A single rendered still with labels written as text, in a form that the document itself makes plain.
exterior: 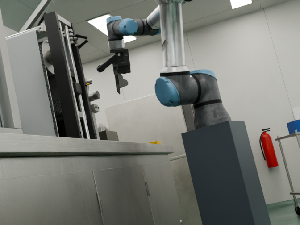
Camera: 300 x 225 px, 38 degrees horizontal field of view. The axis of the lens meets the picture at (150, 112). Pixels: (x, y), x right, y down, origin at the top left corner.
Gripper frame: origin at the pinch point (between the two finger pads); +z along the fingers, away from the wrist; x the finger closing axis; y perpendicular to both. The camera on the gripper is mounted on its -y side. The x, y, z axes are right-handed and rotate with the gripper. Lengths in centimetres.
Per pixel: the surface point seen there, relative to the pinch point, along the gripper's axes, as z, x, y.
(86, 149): 2, -94, -13
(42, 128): 6, -42, -32
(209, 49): 10, 429, 155
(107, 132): 19.2, -3.1, -7.4
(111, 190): 20, -81, -8
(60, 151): -2, -108, -18
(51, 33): -30, -42, -23
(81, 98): -4.3, -41.3, -15.3
